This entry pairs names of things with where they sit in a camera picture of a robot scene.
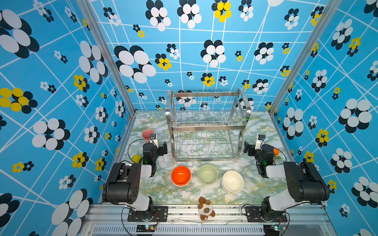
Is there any steel two-tier dish rack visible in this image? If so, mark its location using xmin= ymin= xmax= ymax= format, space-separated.
xmin=165 ymin=89 xmax=254 ymax=164

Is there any mandarin orange far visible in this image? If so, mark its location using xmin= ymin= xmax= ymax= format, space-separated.
xmin=273 ymin=148 xmax=280 ymax=156

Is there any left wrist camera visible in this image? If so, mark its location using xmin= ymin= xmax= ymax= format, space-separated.
xmin=149 ymin=133 xmax=158 ymax=148

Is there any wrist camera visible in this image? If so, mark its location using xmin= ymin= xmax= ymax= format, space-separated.
xmin=149 ymin=133 xmax=158 ymax=148
xmin=255 ymin=134 xmax=266 ymax=149

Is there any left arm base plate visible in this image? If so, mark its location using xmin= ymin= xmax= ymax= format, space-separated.
xmin=127 ymin=206 xmax=168 ymax=222

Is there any yellow green fruit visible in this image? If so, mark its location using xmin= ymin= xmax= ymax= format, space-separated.
xmin=132 ymin=154 xmax=142 ymax=163

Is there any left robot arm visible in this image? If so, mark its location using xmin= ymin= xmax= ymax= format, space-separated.
xmin=102 ymin=141 xmax=167 ymax=216

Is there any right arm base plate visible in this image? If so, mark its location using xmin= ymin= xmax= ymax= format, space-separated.
xmin=242 ymin=206 xmax=288 ymax=223

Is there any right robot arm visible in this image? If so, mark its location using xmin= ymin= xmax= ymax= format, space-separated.
xmin=244 ymin=142 xmax=330 ymax=219

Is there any light green bowl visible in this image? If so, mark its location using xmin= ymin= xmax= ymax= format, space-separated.
xmin=197 ymin=164 xmax=218 ymax=185

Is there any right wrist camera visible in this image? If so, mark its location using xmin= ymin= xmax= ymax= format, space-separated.
xmin=255 ymin=134 xmax=266 ymax=149

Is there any aluminium front rail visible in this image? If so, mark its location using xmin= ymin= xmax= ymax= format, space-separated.
xmin=79 ymin=203 xmax=337 ymax=236

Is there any orange bowl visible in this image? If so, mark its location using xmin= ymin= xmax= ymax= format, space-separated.
xmin=171 ymin=166 xmax=192 ymax=187

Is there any cream bowl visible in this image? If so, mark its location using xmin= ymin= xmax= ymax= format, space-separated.
xmin=222 ymin=171 xmax=244 ymax=191
xmin=221 ymin=181 xmax=244 ymax=194

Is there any brown white plush toy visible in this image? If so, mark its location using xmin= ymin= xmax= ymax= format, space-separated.
xmin=197 ymin=197 xmax=216 ymax=221

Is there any pink cup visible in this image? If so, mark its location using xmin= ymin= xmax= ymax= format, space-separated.
xmin=142 ymin=129 xmax=154 ymax=139

